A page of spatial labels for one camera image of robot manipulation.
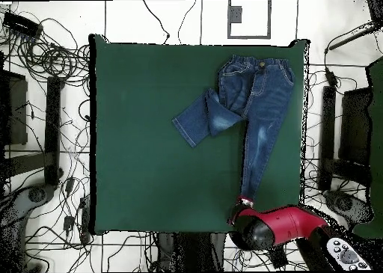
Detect blue denim jeans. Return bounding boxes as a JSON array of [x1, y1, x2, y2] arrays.
[[171, 54, 296, 203]]

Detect black rectangular box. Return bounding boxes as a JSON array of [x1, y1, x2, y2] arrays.
[[268, 245, 289, 269]]

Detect grey wheeled base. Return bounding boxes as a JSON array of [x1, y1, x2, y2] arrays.
[[324, 188, 375, 230], [0, 183, 58, 273]]

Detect dark green table cloth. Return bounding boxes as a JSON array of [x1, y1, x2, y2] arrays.
[[88, 33, 310, 236]]

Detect black equipment stand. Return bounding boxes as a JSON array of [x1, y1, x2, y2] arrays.
[[0, 72, 64, 186], [318, 85, 373, 191]]

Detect black power adapter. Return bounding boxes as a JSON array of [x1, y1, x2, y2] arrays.
[[324, 67, 339, 87], [63, 215, 76, 233], [64, 177, 76, 196]]

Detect dark grey square plate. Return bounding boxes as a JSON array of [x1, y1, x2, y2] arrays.
[[229, 5, 243, 24]]

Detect black rod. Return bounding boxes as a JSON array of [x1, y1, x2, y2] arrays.
[[327, 21, 377, 51]]

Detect black power strip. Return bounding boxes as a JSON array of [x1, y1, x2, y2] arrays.
[[1, 11, 43, 38]]

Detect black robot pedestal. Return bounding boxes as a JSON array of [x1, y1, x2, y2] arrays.
[[156, 232, 228, 272]]

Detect grey square frame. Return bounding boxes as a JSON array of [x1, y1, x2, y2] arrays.
[[227, 0, 272, 40]]

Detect black cable tangle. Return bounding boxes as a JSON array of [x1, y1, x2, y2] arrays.
[[0, 15, 91, 85]]

